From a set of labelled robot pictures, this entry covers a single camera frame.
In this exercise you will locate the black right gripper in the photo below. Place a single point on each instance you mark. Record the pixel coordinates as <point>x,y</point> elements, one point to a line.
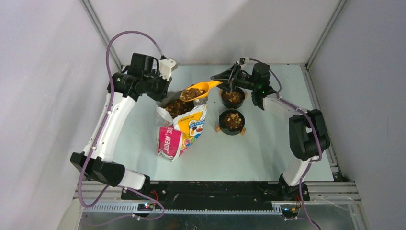
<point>230,76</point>

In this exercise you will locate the cat food bag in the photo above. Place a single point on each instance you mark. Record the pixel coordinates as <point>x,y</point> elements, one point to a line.
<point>171,141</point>

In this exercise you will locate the pet food kibble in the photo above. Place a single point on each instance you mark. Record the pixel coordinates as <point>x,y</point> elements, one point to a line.
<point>190,113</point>

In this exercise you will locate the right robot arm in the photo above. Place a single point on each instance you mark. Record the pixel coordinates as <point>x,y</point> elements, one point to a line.
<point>308,137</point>

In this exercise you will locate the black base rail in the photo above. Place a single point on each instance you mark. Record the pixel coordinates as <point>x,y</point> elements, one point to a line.
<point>243,194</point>

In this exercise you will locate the black bowl fishbone print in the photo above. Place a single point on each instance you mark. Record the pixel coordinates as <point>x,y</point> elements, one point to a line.
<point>233,100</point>

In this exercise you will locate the black bowl paw print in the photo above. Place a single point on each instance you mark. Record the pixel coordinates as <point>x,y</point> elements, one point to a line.
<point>232,122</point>

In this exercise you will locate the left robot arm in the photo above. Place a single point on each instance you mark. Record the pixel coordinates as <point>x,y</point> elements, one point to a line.
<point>145,75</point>

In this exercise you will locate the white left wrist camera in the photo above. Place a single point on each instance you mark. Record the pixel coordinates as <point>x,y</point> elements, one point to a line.
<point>166,67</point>

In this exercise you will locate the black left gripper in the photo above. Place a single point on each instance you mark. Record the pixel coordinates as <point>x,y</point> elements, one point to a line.
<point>160,96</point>

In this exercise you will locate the perforated metal strip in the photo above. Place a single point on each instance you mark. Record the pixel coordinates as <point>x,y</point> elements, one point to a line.
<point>140,208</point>

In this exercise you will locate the yellow plastic food scoop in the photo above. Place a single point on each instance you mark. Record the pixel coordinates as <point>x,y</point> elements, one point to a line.
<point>198,91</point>

